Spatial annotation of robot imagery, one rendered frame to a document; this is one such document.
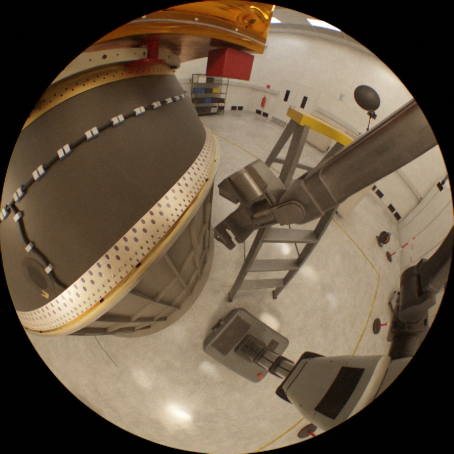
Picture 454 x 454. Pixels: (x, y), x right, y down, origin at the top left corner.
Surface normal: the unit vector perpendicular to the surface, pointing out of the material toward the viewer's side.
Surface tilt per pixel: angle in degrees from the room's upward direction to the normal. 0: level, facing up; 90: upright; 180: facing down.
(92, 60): 90
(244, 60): 90
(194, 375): 0
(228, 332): 0
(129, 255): 43
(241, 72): 90
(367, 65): 90
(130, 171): 62
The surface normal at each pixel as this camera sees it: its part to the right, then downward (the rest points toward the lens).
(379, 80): -0.76, 0.48
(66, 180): 0.77, 0.22
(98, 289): 0.60, 0.01
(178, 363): 0.13, -0.56
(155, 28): 0.62, 0.69
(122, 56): 0.93, 0.35
